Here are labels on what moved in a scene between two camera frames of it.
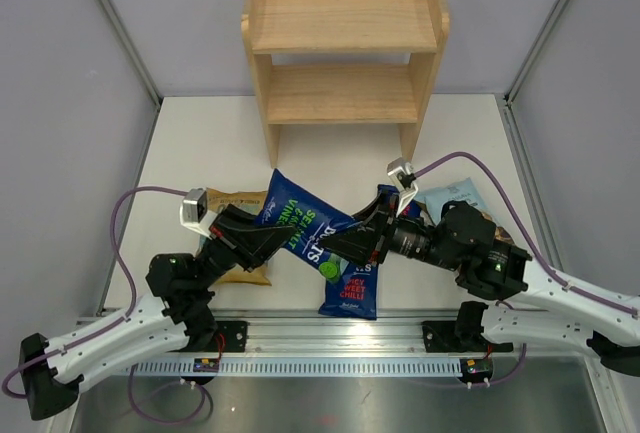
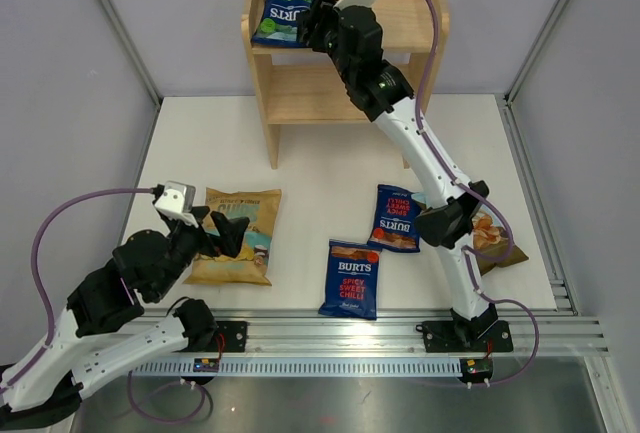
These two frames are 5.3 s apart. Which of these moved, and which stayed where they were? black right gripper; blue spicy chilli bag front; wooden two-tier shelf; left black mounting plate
Moved: black right gripper
Stayed: left black mounting plate; wooden two-tier shelf; blue spicy chilli bag front
